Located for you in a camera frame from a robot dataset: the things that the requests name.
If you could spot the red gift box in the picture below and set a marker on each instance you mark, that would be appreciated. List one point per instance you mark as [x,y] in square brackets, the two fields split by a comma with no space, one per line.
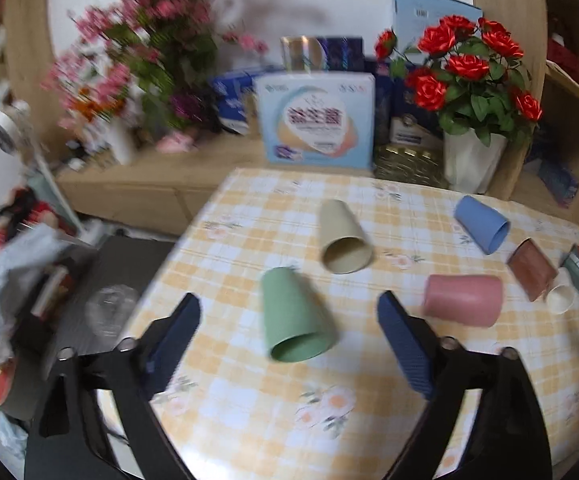
[563,57]

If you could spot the tall light blue box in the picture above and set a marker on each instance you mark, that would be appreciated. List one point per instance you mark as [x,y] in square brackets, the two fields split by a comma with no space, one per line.
[412,17]

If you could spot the light blue probiotic box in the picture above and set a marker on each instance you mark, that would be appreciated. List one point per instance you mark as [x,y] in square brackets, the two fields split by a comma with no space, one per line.
[321,119]

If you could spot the green gold patterned box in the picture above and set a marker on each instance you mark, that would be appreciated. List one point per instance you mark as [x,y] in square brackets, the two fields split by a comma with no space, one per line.
[408,164]

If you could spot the blue plastic cup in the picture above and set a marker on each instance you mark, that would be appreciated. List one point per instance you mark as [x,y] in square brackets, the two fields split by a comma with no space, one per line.
[487,227]

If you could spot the white plastic cup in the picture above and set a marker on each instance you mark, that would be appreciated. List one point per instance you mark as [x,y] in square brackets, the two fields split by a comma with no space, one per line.
[561,293]

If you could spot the blue carton box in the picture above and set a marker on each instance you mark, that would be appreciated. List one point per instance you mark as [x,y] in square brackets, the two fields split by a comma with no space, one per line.
[230,89]

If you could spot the beige plastic cup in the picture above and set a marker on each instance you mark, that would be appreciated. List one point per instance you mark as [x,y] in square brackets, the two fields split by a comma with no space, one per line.
[343,245]

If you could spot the dark blue silver box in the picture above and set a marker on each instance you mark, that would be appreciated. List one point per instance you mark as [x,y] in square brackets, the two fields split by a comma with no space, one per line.
[306,54]

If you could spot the white slim vase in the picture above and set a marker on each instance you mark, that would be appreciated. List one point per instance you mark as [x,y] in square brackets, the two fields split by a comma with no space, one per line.
[120,140]

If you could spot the yellow plaid floral tablecloth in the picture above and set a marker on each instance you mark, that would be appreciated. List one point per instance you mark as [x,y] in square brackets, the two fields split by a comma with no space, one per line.
[233,413]

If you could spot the wooden low cabinet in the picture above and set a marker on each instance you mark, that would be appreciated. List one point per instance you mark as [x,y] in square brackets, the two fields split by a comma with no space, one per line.
[159,192]

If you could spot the white desk fan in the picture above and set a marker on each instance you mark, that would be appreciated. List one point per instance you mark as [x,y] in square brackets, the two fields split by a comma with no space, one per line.
[16,134]

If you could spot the red rose bouquet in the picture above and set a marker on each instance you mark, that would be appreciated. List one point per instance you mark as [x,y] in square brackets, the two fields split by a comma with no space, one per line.
[470,74]

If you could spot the pink plastic cup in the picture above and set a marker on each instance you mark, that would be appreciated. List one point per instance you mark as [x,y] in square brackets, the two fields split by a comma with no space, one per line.
[472,300]

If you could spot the pink cherry blossom arrangement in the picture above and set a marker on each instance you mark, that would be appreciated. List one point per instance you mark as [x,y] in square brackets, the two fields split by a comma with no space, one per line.
[156,55]

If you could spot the white angular vase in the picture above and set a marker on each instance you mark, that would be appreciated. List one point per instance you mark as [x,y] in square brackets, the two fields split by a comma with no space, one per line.
[470,164]

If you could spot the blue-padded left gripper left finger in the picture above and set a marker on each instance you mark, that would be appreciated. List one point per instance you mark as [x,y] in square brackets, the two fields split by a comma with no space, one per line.
[68,438]

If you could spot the transparent brown cup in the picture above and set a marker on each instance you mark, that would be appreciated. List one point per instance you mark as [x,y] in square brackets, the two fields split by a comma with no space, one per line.
[533,271]

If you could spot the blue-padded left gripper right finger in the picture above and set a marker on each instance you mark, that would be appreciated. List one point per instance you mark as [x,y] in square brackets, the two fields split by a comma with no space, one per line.
[508,439]

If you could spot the green plastic cup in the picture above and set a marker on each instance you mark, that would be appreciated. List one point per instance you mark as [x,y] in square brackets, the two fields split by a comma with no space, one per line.
[297,325]

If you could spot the purple small box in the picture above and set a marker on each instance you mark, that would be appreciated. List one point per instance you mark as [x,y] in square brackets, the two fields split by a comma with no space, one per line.
[562,184]

